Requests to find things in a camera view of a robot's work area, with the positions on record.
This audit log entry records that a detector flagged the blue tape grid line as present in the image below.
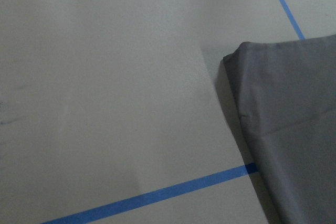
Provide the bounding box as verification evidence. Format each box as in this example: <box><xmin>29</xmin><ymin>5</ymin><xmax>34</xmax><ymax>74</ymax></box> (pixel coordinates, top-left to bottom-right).
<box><xmin>47</xmin><ymin>163</ymin><xmax>258</xmax><ymax>223</ymax></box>

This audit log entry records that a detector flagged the blue tape cross line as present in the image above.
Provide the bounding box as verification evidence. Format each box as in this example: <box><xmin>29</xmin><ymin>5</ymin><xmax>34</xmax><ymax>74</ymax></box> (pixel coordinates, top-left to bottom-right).
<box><xmin>278</xmin><ymin>0</ymin><xmax>305</xmax><ymax>40</ymax></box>

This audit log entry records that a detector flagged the dark brown t-shirt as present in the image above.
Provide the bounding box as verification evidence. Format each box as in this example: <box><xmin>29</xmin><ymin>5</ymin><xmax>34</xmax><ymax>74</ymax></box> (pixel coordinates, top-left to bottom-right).
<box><xmin>223</xmin><ymin>35</ymin><xmax>335</xmax><ymax>223</ymax></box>

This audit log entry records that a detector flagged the brown paper table cover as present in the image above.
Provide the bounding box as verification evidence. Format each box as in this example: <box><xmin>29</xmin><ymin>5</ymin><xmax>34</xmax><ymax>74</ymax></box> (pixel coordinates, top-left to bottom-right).
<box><xmin>1</xmin><ymin>0</ymin><xmax>335</xmax><ymax>223</ymax></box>

